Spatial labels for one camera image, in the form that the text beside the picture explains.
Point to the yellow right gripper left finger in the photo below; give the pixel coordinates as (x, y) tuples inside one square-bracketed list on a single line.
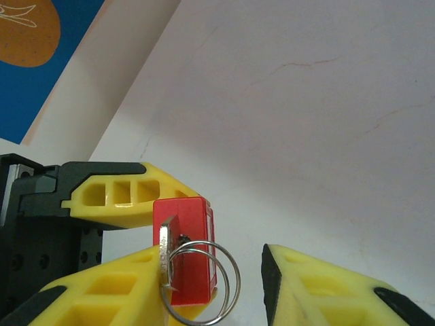
[(102, 299)]

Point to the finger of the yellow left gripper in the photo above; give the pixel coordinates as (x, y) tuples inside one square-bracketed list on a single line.
[(136, 207), (187, 310)]

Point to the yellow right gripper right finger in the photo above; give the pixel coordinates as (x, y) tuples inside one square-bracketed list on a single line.
[(340, 299)]

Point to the red padlock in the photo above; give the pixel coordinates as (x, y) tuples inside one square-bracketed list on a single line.
[(190, 231)]

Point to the blue floral wall poster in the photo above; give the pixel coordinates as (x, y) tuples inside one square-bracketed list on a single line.
[(34, 95)]

